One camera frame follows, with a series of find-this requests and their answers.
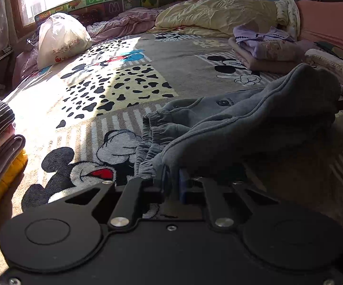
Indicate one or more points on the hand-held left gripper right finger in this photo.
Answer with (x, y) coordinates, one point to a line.
(184, 187)

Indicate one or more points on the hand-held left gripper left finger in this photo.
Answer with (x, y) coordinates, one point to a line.
(160, 184)

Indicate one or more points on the grey sweatpants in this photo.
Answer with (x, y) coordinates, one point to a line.
(248, 124)

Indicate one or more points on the floral pompom quilt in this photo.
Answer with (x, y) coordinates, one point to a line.
(326, 61)

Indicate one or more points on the pink pillow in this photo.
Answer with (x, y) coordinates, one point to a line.
(329, 20)

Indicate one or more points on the folded purple pink blankets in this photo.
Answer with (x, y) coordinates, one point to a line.
(257, 64)

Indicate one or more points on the folded purple garment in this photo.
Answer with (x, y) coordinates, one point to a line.
(266, 46)

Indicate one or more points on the white patterned cloth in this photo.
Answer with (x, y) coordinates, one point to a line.
(290, 12)

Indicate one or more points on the cartoon mouse printed blanket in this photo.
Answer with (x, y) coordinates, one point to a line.
(189, 62)

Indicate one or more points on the folded yellow garment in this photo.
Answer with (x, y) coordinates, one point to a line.
(14, 169)

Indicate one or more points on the cream quilt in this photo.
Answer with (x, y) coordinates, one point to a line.
(219, 14)

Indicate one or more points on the lilac crumpled bed sheet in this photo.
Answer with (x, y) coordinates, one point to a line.
(121, 25)

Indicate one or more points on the white plastic bag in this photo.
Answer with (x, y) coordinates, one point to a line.
(61, 38)

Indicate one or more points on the alphabet foam mat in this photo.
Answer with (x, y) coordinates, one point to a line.
(115, 4)

